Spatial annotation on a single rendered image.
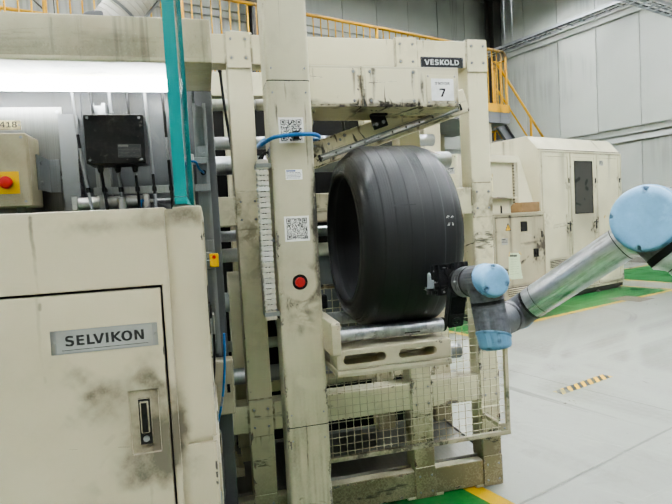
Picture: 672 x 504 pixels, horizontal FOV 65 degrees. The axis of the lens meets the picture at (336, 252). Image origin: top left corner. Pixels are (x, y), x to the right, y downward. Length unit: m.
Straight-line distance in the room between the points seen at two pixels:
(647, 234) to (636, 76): 12.97
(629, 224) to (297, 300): 0.92
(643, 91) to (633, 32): 1.35
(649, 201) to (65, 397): 1.00
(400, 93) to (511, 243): 4.42
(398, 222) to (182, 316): 0.76
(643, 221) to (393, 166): 0.72
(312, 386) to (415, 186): 0.67
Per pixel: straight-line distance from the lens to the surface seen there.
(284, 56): 1.65
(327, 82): 1.93
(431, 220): 1.47
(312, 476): 1.75
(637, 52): 14.09
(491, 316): 1.22
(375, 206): 1.45
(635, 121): 13.84
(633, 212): 1.07
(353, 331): 1.56
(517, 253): 6.34
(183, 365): 0.87
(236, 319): 2.33
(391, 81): 2.00
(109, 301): 0.86
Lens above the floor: 1.23
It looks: 3 degrees down
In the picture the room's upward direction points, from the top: 3 degrees counter-clockwise
